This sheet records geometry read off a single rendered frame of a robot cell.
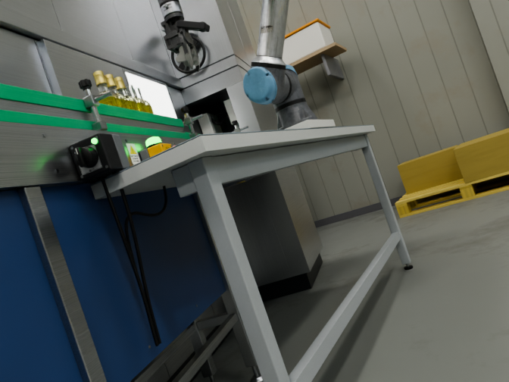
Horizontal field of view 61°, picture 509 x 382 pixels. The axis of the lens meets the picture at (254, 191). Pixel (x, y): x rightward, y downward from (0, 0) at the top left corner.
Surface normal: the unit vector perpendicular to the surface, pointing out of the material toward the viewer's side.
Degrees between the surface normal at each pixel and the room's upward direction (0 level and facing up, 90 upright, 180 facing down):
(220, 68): 90
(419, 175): 90
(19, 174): 90
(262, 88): 96
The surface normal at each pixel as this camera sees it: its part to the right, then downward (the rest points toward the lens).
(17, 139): 0.91, -0.32
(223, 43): -0.26, 0.07
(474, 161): -0.46, 0.15
